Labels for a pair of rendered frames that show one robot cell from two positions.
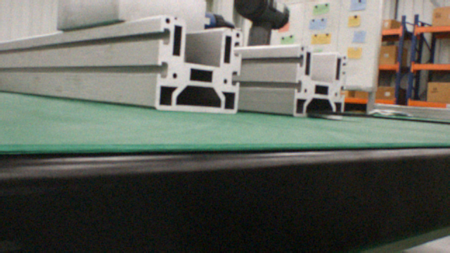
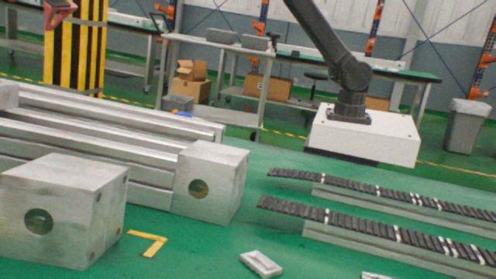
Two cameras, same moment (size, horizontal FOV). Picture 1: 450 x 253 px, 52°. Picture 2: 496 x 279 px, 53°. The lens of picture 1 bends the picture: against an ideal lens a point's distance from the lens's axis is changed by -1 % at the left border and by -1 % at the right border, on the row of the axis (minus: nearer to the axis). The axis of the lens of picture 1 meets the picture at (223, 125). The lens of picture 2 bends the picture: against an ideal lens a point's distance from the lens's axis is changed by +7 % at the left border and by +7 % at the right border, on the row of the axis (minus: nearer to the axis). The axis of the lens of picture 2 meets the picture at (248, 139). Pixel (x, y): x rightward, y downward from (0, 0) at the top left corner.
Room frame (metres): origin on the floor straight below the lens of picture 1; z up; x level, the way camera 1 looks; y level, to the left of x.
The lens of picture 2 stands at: (1.78, 0.04, 1.08)
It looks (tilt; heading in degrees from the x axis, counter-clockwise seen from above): 14 degrees down; 141
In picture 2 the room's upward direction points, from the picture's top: 9 degrees clockwise
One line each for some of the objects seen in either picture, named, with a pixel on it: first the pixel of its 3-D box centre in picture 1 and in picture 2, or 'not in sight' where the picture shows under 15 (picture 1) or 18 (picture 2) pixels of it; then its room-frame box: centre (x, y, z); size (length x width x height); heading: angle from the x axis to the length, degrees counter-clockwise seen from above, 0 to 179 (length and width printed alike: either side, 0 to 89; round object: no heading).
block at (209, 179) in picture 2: not in sight; (213, 177); (1.19, 0.45, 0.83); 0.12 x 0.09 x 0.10; 132
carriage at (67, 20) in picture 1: (126, 27); not in sight; (0.56, 0.12, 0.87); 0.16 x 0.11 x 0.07; 42
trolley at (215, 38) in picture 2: not in sight; (210, 84); (-1.59, 2.23, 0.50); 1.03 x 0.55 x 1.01; 53
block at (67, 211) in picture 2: not in sight; (74, 204); (1.23, 0.23, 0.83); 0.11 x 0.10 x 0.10; 134
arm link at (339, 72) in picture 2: not in sight; (349, 77); (0.92, 1.04, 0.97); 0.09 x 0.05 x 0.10; 73
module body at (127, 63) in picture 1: (47, 69); (27, 110); (0.74, 0.29, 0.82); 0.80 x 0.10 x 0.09; 42
